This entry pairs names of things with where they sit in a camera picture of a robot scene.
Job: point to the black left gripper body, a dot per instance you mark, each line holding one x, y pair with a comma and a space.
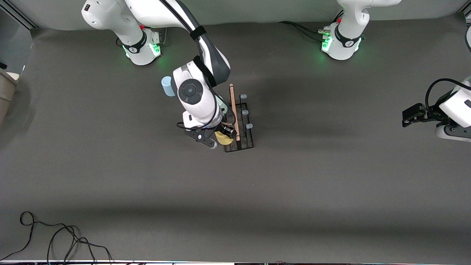
429, 113

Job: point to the yellow plastic cup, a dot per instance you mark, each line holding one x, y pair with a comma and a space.
223, 140

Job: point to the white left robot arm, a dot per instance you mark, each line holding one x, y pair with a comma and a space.
346, 36

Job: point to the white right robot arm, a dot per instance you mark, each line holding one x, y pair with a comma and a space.
195, 103

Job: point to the light blue plastic cup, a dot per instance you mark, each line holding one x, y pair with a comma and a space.
167, 87

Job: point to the beige box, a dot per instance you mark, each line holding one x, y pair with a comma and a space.
5, 92

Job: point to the dark metal frame rail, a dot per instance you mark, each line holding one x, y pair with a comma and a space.
20, 15

